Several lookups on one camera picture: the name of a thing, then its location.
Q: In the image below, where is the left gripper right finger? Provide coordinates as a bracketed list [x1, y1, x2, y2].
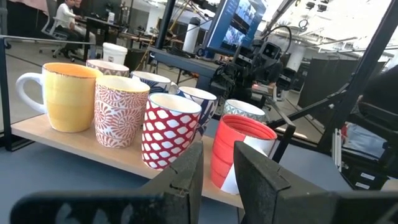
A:
[233, 141, 398, 224]

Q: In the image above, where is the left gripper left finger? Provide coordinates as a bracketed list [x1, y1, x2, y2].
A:
[9, 141, 205, 224]

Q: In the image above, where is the teal geometric pattern mug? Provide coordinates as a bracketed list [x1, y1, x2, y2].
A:
[223, 98, 267, 123]

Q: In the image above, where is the blue floral pattern mug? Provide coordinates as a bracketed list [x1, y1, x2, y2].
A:
[129, 70, 178, 95]
[177, 86, 218, 138]

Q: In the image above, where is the red diamond pattern mug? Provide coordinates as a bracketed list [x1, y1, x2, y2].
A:
[141, 92, 203, 171]

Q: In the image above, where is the red mug white handle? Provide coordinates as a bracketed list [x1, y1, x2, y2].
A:
[210, 113, 278, 195]

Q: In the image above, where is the pink spiral pattern mug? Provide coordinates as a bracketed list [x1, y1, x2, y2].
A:
[94, 75, 151, 149]

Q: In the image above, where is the pink zigzag pattern mug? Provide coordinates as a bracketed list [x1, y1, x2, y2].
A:
[86, 58, 131, 78]

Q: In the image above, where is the yellow mug orange inside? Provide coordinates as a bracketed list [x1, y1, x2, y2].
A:
[15, 62, 103, 134]

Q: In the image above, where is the monitor with blue screen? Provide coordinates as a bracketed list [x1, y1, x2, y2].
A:
[206, 0, 268, 57]

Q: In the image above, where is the grey equipment cart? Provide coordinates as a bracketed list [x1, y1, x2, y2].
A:
[147, 46, 224, 91]

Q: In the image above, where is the white cylinder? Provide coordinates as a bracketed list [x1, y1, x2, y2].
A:
[285, 43, 307, 72]
[182, 16, 201, 54]

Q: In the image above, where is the black vertical pole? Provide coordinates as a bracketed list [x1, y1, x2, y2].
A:
[154, 0, 177, 50]

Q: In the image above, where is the black labelled drawer unit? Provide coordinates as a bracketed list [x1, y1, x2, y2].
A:
[340, 155, 389, 191]

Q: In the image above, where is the wooden shelf board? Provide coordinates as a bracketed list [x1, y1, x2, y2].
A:
[11, 113, 245, 209]

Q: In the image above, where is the white plastic bucket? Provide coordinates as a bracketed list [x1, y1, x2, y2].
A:
[102, 42, 128, 65]

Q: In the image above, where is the blue-grey table mat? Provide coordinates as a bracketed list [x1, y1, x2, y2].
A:
[0, 118, 352, 224]

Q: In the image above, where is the black office desk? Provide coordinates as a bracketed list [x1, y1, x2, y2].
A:
[74, 17, 122, 47]

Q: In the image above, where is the person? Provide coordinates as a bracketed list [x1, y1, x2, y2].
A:
[55, 0, 96, 60]

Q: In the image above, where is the office chair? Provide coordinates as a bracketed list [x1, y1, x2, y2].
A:
[39, 15, 75, 60]

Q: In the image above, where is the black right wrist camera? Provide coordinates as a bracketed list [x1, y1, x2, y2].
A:
[262, 41, 283, 60]

